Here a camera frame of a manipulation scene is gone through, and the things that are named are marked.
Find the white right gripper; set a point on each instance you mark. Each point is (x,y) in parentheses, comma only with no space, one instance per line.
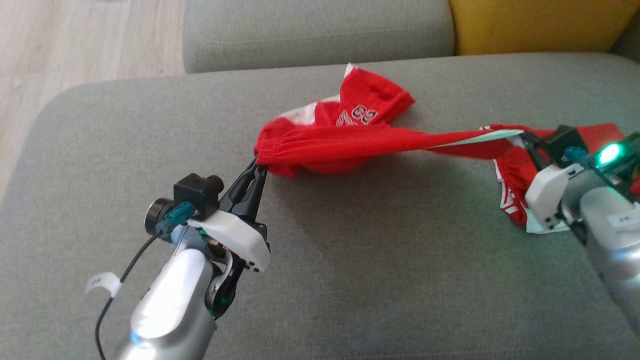
(545,195)

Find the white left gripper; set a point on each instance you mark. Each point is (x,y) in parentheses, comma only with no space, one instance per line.
(245,240)

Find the red white basketball jersey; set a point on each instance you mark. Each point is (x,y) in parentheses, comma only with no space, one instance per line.
(515,175)

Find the red shorts with white trim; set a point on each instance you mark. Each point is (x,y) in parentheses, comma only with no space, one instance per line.
(325,145)

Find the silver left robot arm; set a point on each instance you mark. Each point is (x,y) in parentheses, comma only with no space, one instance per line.
(170,305)

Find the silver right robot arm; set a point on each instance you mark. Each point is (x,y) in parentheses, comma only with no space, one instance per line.
(615,250)

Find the yellow sofa cushion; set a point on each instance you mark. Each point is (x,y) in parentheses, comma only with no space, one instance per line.
(540,25)

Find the grey fabric sofa seat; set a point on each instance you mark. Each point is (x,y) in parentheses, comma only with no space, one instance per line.
(350,275)

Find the grey sofa backrest cushion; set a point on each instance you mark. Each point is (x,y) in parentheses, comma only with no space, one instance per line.
(320,35)

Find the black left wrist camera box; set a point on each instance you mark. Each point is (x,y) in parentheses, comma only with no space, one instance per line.
(197,195)

